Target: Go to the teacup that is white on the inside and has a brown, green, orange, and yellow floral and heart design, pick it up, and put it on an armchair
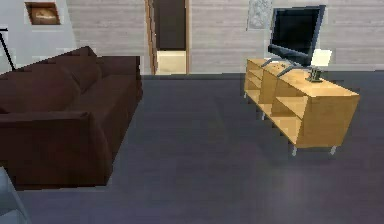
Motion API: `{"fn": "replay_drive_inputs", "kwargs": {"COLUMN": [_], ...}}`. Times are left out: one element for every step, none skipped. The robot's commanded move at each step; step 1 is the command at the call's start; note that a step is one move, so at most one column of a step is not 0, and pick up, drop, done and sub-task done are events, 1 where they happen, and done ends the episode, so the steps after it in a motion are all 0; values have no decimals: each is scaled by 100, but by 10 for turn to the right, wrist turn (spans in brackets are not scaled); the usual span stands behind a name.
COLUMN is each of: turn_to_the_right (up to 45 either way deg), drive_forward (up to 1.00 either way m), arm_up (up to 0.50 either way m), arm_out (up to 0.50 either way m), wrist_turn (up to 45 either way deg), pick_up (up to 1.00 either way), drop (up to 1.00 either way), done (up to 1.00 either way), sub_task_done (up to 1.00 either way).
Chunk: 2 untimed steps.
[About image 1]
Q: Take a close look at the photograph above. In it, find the pale blue grey armchair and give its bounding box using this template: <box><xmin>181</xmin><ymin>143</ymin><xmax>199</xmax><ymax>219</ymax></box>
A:
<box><xmin>0</xmin><ymin>166</ymin><xmax>33</xmax><ymax>224</ymax></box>

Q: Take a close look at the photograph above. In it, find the light wood television stand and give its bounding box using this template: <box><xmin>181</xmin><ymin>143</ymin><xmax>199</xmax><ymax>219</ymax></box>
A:
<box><xmin>243</xmin><ymin>58</ymin><xmax>361</xmax><ymax>157</ymax></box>

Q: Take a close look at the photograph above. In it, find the dark brown sofa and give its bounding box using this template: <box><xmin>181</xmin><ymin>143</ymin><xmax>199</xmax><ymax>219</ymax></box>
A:
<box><xmin>0</xmin><ymin>45</ymin><xmax>144</xmax><ymax>191</ymax></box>

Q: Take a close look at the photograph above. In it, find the black flat television set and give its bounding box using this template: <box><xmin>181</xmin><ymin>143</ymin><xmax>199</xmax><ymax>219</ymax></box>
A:
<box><xmin>260</xmin><ymin>4</ymin><xmax>327</xmax><ymax>78</ymax></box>

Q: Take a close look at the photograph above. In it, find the white shade table lamp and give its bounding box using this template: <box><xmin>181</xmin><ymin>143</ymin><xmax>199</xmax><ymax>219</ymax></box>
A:
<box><xmin>305</xmin><ymin>48</ymin><xmax>333</xmax><ymax>83</ymax></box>

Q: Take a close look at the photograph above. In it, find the black floor lamp pole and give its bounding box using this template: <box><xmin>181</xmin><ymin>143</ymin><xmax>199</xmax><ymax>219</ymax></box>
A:
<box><xmin>0</xmin><ymin>27</ymin><xmax>17</xmax><ymax>72</ymax></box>

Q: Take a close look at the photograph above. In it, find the grey framed wall picture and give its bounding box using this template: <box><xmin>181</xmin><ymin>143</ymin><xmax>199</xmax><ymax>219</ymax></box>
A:
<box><xmin>247</xmin><ymin>0</ymin><xmax>274</xmax><ymax>30</ymax></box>

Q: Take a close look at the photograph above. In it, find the brown framed wall picture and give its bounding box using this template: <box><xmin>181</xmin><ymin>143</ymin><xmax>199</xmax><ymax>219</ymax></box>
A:
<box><xmin>24</xmin><ymin>1</ymin><xmax>62</xmax><ymax>26</ymax></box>

